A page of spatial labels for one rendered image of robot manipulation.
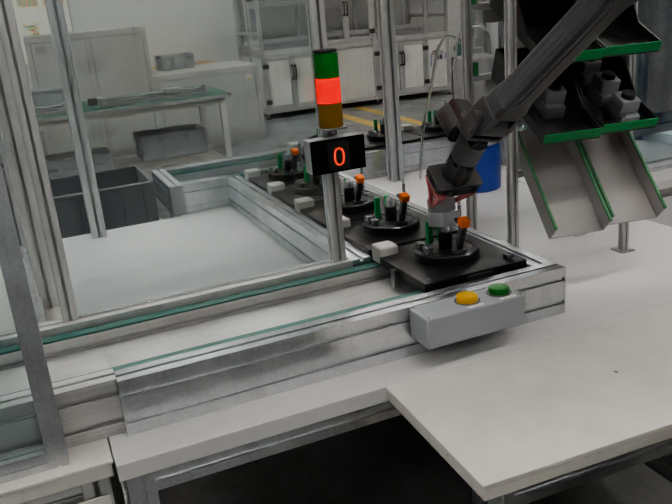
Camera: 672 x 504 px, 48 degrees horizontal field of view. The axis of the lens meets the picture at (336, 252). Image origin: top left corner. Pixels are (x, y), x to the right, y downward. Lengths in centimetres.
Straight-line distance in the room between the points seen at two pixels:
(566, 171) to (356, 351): 68
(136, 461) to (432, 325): 55
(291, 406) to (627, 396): 55
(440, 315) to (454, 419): 21
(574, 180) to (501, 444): 76
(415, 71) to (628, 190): 951
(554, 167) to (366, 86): 924
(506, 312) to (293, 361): 41
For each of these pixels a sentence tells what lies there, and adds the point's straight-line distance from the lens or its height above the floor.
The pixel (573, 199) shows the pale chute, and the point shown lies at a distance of 175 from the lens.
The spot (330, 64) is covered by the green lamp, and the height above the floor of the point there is 139.
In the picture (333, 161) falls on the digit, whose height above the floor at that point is 119.
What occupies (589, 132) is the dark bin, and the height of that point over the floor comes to 120.
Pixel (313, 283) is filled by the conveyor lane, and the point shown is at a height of 94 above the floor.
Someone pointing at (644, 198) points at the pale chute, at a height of 103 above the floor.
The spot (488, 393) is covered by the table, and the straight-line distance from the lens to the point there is 133.
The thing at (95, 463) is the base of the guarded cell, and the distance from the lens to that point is 128.
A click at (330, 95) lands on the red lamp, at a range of 156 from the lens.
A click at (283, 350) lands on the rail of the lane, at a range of 134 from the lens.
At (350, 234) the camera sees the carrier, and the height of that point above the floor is 97.
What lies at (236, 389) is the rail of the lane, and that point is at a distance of 134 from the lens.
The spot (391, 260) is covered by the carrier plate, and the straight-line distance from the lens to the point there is 163.
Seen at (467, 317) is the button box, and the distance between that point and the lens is 140.
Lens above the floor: 152
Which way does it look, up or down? 19 degrees down
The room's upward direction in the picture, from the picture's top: 5 degrees counter-clockwise
